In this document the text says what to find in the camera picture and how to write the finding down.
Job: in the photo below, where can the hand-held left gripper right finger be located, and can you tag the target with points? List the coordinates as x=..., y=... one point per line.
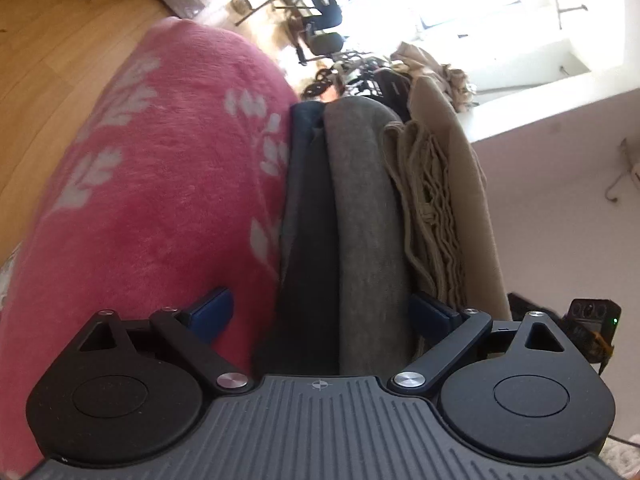
x=430, y=317

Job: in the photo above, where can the dark grey garment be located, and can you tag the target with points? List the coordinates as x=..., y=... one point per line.
x=305, y=260

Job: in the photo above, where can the wheelchair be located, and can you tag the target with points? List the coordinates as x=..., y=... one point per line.
x=390, y=85

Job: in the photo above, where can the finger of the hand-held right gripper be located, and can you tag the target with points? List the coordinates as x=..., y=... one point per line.
x=522, y=307

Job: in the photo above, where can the pile of beige clothes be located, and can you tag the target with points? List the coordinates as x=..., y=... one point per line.
x=440, y=75

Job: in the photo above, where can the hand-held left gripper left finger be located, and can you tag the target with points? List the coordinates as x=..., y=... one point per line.
x=212, y=312

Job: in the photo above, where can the white cloth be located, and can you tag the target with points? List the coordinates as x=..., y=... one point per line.
x=620, y=462

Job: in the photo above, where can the pink floral blanket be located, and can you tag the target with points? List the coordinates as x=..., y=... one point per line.
x=165, y=170

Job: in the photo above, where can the beige pants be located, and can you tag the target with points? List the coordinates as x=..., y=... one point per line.
x=475, y=210

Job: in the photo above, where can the black chair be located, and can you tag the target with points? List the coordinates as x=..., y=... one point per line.
x=325, y=42

